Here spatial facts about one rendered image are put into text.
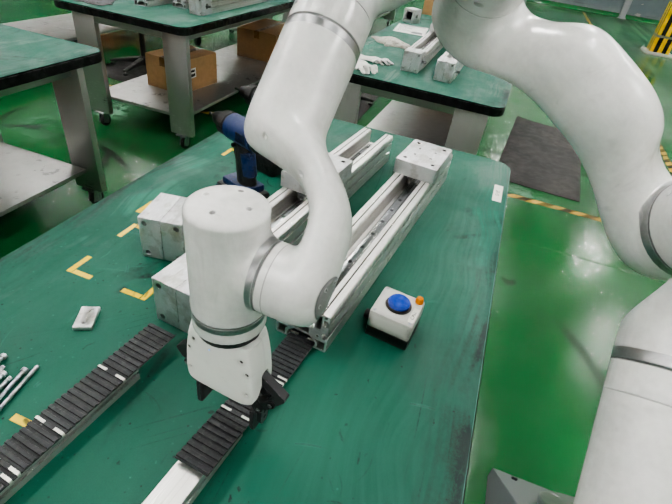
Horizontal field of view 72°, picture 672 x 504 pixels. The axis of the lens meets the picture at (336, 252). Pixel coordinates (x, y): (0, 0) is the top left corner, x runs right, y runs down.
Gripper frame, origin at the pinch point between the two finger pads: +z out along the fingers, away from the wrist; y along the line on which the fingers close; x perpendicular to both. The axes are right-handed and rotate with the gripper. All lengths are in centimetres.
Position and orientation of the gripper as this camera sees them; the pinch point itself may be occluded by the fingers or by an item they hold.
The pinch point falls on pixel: (231, 401)
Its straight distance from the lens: 67.4
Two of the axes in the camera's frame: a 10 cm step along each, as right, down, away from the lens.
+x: 4.4, -4.9, 7.5
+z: -1.2, 8.0, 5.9
